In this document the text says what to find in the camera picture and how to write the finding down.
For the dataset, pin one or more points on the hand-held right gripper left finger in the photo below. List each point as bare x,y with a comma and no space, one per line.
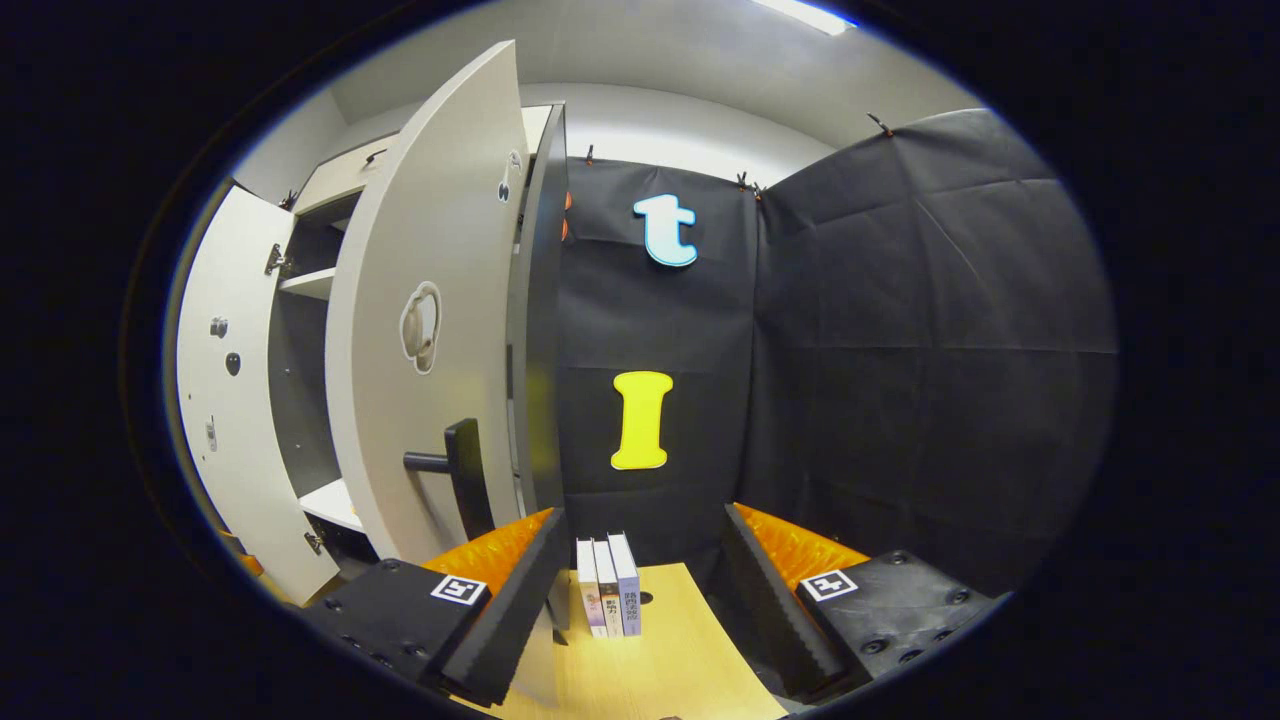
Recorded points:
515,610

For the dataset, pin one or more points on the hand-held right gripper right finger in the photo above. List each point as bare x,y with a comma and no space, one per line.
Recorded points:
772,610

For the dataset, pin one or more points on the white shoe cabinet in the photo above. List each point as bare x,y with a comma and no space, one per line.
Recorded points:
540,400

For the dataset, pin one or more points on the white shoe cabinet door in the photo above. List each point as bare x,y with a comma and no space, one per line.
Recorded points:
240,450
430,220

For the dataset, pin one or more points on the white cabinet shelf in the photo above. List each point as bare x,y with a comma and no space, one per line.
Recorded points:
310,284
335,505

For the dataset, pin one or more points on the metal door hinge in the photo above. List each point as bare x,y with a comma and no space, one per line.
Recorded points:
276,260
314,543

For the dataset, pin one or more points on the white cabinet drawer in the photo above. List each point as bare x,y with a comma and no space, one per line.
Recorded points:
335,180

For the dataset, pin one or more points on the white pink book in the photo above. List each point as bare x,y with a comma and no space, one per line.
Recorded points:
590,590

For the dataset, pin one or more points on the white orange book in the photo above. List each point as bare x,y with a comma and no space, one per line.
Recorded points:
609,590

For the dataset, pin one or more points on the lavender book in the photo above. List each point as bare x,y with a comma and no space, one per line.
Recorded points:
628,585

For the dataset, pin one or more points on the black backdrop cloth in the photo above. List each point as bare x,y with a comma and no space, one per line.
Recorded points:
900,350

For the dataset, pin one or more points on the ceiling light panel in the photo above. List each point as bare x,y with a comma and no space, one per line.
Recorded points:
805,15

